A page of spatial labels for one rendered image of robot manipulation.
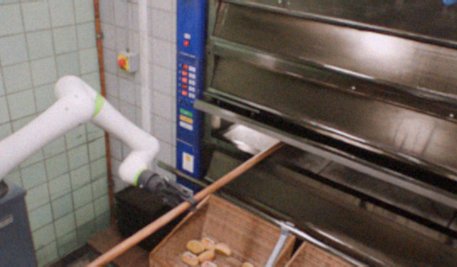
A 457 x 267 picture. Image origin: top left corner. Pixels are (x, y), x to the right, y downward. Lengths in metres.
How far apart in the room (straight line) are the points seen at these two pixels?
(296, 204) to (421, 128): 0.72
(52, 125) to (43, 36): 1.05
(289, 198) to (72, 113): 1.12
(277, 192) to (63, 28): 1.49
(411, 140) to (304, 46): 0.56
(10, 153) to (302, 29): 1.21
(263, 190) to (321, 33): 0.85
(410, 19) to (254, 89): 0.75
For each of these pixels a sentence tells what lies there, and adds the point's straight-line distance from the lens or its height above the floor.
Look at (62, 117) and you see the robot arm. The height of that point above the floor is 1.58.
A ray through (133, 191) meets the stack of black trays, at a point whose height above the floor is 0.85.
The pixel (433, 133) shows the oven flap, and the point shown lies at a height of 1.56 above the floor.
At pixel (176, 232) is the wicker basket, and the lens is 2.38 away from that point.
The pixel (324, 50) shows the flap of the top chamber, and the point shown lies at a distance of 1.85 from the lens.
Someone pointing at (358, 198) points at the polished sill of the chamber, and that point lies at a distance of 2.02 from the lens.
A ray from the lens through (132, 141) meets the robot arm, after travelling 1.95.
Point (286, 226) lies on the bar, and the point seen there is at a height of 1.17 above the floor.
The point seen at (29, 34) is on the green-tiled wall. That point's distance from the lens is 2.60.
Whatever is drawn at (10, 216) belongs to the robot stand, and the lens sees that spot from 2.01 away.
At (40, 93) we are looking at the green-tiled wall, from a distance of 2.71.
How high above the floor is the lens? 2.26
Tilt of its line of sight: 27 degrees down
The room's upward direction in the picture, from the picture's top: 4 degrees clockwise
